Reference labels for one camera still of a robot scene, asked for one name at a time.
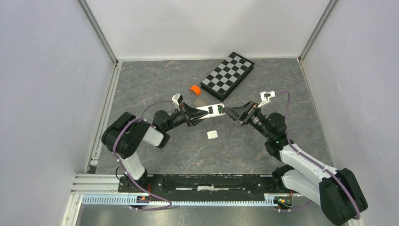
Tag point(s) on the red white remote control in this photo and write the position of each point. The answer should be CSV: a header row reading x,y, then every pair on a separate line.
x,y
212,111

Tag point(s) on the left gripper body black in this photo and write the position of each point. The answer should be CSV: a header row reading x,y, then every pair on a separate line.
x,y
185,111

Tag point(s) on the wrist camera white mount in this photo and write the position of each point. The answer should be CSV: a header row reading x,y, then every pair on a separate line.
x,y
266,98
177,100

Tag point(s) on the white battery cover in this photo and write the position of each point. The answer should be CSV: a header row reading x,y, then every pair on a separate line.
x,y
212,134

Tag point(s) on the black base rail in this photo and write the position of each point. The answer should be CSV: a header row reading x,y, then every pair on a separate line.
x,y
205,187

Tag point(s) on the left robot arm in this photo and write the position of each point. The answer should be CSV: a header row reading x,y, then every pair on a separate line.
x,y
124,136

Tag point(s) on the folded black chessboard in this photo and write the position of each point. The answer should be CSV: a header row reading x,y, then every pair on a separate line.
x,y
225,78

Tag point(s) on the white beige remote control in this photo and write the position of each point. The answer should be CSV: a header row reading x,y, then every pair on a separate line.
x,y
200,103

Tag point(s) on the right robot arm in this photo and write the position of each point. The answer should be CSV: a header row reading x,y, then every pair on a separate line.
x,y
336,191

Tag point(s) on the orange tape roll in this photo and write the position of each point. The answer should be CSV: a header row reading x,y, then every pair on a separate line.
x,y
195,89

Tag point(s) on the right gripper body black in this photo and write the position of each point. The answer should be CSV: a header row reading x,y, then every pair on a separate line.
x,y
251,108

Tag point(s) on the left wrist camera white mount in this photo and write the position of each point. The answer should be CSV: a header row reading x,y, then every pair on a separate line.
x,y
177,100

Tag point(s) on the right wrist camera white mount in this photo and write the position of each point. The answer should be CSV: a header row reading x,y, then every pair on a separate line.
x,y
266,98

